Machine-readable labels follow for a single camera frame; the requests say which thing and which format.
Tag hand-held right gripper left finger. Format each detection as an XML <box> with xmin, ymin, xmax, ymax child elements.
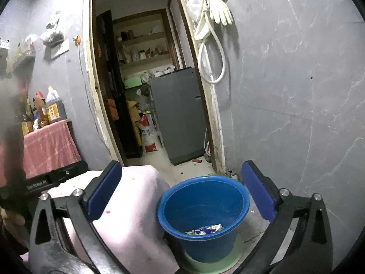
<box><xmin>29</xmin><ymin>160</ymin><xmax>126</xmax><ymax>274</ymax></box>

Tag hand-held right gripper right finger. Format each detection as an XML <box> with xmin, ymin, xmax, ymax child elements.
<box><xmin>237</xmin><ymin>160</ymin><xmax>334</xmax><ymax>274</ymax></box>

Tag blue plastic bucket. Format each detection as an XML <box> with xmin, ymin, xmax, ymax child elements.
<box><xmin>156</xmin><ymin>175</ymin><xmax>250</xmax><ymax>264</ymax></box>

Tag person's left hand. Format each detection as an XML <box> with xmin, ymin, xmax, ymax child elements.
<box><xmin>0</xmin><ymin>207</ymin><xmax>27</xmax><ymax>234</ymax></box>

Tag pink striped cloth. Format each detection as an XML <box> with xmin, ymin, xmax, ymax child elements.
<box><xmin>23</xmin><ymin>120</ymin><xmax>82</xmax><ymax>179</ymax></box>

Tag dark sauce bottle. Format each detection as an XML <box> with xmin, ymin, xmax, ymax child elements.
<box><xmin>22</xmin><ymin>99</ymin><xmax>33</xmax><ymax>135</ymax></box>

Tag red white sack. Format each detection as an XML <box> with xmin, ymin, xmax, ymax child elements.
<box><xmin>138</xmin><ymin>113</ymin><xmax>158</xmax><ymax>153</ymax></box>

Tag orange seasoning bag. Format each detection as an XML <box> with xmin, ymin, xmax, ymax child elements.
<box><xmin>34</xmin><ymin>91</ymin><xmax>50</xmax><ymax>128</ymax></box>

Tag large cooking oil bottle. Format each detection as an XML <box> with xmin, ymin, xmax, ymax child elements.
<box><xmin>45</xmin><ymin>86</ymin><xmax>62</xmax><ymax>123</ymax></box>

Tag yellow cardboard box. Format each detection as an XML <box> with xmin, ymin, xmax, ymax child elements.
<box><xmin>126</xmin><ymin>100</ymin><xmax>143</xmax><ymax>146</ymax></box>

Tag green round mat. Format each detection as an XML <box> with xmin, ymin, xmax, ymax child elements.
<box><xmin>178</xmin><ymin>231</ymin><xmax>244</xmax><ymax>274</ymax></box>

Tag grey appliance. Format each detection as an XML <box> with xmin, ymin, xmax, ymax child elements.
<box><xmin>148</xmin><ymin>67</ymin><xmax>207</xmax><ymax>165</ymax></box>

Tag green box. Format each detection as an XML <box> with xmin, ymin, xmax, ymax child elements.
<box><xmin>123</xmin><ymin>76</ymin><xmax>143</xmax><ymax>90</ymax></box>

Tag dark wooden door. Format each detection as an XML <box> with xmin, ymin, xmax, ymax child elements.
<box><xmin>95</xmin><ymin>10</ymin><xmax>143</xmax><ymax>159</ymax></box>

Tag hanging plastic bag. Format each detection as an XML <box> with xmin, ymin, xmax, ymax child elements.
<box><xmin>40</xmin><ymin>11</ymin><xmax>65</xmax><ymax>46</ymax></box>

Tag cream rubber gloves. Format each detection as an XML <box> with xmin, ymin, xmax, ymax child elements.
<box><xmin>204</xmin><ymin>0</ymin><xmax>234</xmax><ymax>26</ymax></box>

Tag wooden door frame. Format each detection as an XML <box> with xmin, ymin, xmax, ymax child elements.
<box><xmin>83</xmin><ymin>0</ymin><xmax>231</xmax><ymax>177</ymax></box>

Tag wall rack with packets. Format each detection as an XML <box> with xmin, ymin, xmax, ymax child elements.
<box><xmin>13</xmin><ymin>34</ymin><xmax>39</xmax><ymax>69</ymax></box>

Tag white wall socket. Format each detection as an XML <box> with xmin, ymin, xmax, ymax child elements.
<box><xmin>46</xmin><ymin>40</ymin><xmax>70</xmax><ymax>61</ymax></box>

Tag wooden wall shelf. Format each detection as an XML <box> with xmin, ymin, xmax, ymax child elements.
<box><xmin>112</xmin><ymin>8</ymin><xmax>179</xmax><ymax>72</ymax></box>

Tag white shower head with hose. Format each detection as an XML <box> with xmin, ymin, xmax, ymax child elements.
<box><xmin>195</xmin><ymin>14</ymin><xmax>227</xmax><ymax>85</ymax></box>

